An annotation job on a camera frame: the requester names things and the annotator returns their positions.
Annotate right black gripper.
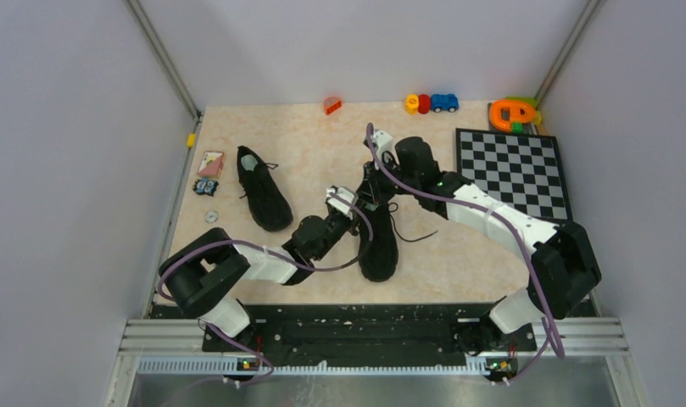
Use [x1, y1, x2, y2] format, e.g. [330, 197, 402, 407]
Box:
[355, 155, 420, 206]

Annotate black shoe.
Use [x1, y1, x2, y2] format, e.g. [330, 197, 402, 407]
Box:
[357, 191, 439, 283]
[237, 146, 293, 232]

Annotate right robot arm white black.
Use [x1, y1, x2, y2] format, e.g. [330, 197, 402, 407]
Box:
[358, 130, 602, 349]

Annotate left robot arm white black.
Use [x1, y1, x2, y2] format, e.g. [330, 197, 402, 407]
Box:
[156, 207, 374, 351]

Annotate orange toy brick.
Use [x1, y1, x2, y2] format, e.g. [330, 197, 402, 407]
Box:
[323, 97, 343, 115]

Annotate yellow toy cylinder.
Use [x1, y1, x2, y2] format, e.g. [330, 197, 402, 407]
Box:
[404, 94, 420, 114]

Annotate red toy cylinder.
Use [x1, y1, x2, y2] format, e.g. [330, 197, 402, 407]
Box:
[418, 94, 431, 114]

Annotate blue toy car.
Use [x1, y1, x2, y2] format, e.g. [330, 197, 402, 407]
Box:
[430, 93, 460, 113]

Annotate small round metal disc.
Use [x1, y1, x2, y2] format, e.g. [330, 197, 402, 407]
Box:
[204, 210, 219, 224]

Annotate small blue black toy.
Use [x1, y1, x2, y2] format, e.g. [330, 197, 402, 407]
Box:
[192, 177, 219, 197]

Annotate pink triangle card box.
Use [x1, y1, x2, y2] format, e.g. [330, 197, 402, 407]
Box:
[197, 151, 226, 178]

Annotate black white checkerboard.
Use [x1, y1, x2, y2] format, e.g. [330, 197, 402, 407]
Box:
[455, 128, 573, 224]

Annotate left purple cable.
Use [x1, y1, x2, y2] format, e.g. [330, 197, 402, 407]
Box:
[155, 193, 375, 388]

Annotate purple cable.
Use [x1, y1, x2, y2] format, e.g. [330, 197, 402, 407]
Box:
[155, 193, 375, 388]
[365, 122, 566, 386]

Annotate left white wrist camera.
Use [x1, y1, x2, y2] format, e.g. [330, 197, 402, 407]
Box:
[326, 186, 358, 220]

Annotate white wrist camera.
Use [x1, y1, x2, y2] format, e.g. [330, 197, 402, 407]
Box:
[326, 186, 358, 220]
[365, 129, 394, 164]

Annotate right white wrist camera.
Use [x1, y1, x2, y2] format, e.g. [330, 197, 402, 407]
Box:
[365, 129, 394, 164]

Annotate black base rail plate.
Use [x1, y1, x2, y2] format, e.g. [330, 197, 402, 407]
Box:
[235, 303, 545, 369]

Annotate orange ring toy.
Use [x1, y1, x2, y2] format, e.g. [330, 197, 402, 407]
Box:
[488, 99, 538, 134]

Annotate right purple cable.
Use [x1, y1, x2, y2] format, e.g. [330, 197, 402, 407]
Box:
[365, 122, 566, 386]

